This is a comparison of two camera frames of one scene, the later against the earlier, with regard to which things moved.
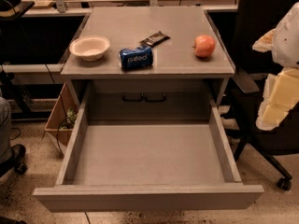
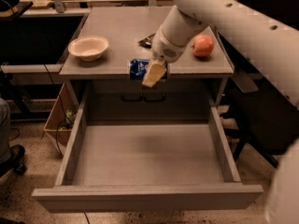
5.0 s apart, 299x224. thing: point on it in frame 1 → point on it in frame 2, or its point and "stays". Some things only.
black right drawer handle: (155, 100) stays
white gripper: (287, 42) → (163, 47)
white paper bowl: (90, 48) stays
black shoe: (17, 162) stays
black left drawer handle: (133, 100) stays
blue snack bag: (135, 58) → (137, 68)
